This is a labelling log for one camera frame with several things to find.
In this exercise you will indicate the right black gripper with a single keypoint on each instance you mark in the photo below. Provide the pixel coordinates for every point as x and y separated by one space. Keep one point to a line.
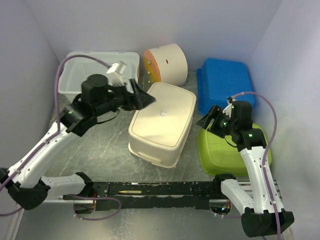
216 113

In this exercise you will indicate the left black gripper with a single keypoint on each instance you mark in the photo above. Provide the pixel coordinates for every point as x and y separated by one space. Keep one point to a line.
140 99

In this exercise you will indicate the green plastic basin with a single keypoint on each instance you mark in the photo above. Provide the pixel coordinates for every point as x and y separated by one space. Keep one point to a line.
221 155

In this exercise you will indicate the cream perforated basket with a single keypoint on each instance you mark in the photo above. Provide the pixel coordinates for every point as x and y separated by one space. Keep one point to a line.
158 133

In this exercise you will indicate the blue plastic tub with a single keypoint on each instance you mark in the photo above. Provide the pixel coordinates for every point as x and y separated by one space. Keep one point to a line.
219 79

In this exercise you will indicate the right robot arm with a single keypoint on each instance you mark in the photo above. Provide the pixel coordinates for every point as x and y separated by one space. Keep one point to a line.
262 214

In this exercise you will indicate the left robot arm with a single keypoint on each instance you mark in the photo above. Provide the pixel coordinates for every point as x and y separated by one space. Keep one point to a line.
25 181

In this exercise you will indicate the cream cylinder orange-faced drawer unit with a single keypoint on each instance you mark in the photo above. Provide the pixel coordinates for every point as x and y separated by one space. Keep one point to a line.
166 64

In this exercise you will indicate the white plastic tray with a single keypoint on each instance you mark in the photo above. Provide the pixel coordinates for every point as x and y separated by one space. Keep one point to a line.
77 70

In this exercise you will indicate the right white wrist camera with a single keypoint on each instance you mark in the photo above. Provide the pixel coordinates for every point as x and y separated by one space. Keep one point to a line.
228 109

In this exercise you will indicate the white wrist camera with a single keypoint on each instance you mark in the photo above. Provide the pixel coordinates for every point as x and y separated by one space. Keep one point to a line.
116 74
228 109

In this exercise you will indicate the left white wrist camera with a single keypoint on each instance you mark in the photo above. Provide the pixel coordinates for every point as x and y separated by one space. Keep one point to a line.
116 74

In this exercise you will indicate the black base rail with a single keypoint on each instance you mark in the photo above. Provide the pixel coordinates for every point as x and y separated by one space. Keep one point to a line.
200 195

